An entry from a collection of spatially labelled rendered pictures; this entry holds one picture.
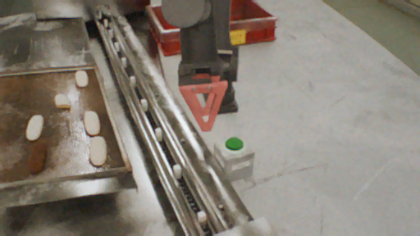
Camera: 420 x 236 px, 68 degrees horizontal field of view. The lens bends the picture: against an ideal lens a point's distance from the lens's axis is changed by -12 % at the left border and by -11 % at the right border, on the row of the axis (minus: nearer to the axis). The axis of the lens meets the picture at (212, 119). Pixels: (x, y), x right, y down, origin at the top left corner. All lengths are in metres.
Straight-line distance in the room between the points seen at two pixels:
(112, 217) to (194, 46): 0.41
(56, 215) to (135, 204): 0.18
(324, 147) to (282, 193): 0.20
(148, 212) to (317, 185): 0.38
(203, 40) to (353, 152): 0.56
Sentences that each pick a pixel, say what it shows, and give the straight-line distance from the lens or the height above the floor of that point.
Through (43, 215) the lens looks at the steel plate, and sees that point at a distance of 0.82.
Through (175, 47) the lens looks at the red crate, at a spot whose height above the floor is 0.85.
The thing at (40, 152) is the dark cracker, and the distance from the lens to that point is 0.80.
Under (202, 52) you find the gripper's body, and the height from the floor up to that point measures 1.18.
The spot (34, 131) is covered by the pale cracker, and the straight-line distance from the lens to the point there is 0.86.
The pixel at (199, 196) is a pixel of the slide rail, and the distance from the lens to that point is 0.74.
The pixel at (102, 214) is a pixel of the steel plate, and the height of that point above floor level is 0.82.
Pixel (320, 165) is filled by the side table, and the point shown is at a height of 0.82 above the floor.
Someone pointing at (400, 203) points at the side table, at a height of 0.82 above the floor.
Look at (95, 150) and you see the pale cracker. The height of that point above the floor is 0.91.
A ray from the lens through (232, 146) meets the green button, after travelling 0.76.
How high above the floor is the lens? 1.41
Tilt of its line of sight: 37 degrees down
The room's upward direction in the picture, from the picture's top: straight up
